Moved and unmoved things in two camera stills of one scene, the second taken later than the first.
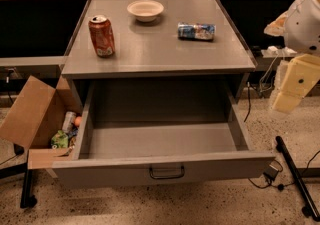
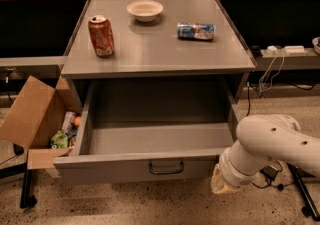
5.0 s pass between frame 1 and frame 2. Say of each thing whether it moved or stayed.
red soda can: stayed
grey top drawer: stayed
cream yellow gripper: moved
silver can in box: stayed
